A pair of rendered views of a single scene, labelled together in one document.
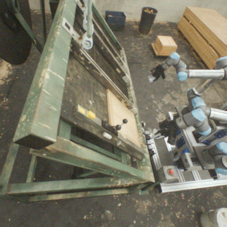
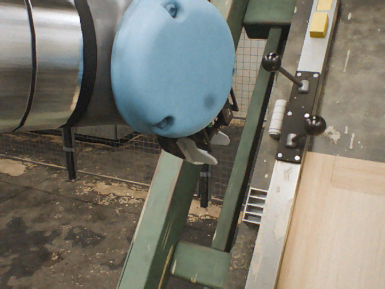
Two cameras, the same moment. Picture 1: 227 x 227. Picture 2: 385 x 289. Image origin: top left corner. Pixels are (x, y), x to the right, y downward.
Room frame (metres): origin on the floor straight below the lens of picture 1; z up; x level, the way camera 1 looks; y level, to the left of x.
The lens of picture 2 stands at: (0.88, -0.74, 1.61)
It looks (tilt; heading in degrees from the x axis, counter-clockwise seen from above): 19 degrees down; 131
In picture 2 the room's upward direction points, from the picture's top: straight up
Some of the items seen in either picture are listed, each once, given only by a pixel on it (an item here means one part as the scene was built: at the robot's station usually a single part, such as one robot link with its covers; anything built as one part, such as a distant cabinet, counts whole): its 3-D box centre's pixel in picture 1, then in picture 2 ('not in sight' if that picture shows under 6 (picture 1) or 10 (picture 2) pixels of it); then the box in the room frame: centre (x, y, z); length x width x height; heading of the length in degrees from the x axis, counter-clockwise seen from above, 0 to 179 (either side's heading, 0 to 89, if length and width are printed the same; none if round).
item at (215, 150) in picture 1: (220, 150); not in sight; (0.65, -0.97, 1.20); 0.13 x 0.12 x 0.14; 173
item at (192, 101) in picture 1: (195, 104); not in sight; (1.14, -0.84, 1.20); 0.13 x 0.12 x 0.14; 3
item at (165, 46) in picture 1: (162, 46); not in sight; (4.19, -0.98, 0.20); 0.61 x 0.53 x 0.40; 16
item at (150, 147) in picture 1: (145, 139); not in sight; (0.88, -0.46, 0.69); 0.50 x 0.14 x 0.24; 15
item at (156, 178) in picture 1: (151, 183); not in sight; (0.47, -0.64, 0.38); 0.06 x 0.06 x 0.75; 15
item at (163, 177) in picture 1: (166, 174); not in sight; (0.47, -0.64, 0.84); 0.12 x 0.12 x 0.18; 15
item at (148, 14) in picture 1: (147, 21); not in sight; (5.38, -0.44, 0.33); 0.52 x 0.51 x 0.65; 16
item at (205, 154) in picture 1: (212, 154); not in sight; (0.65, -0.97, 1.09); 0.15 x 0.15 x 0.10
